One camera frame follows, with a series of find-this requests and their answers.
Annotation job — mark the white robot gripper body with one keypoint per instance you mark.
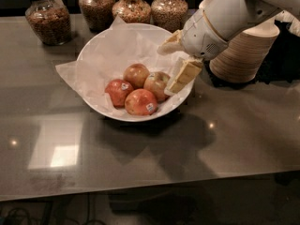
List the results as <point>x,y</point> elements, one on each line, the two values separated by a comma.
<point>202,38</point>

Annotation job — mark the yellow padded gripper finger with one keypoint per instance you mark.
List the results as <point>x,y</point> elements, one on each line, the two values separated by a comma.
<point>171,44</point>
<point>184,72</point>

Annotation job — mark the red-green apple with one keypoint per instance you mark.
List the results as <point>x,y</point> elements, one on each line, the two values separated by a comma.
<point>156,82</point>

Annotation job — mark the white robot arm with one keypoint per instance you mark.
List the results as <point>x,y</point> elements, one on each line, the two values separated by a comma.
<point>230,17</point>

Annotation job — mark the back red apple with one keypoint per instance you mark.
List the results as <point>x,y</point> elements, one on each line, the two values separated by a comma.
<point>136,74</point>

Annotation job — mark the red apple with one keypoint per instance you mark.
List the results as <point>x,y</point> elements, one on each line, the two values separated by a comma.
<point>141,102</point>
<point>118,90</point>
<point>136,74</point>

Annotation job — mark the front red apple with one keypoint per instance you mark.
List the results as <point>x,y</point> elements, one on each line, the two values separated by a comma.
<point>141,102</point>

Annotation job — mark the white bowl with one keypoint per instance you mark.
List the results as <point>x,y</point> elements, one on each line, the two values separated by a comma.
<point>103,41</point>

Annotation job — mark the left red apple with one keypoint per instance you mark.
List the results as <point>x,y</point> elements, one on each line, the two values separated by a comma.
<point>118,90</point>

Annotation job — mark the glass cereal jar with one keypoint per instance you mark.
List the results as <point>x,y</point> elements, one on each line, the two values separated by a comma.
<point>50,21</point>
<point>97,13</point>
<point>132,11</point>
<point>169,14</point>

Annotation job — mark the white paper liner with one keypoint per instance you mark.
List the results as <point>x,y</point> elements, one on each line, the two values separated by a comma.
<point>103,66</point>

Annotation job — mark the left glass cereal jar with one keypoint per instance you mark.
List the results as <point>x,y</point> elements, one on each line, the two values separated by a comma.
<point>50,21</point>

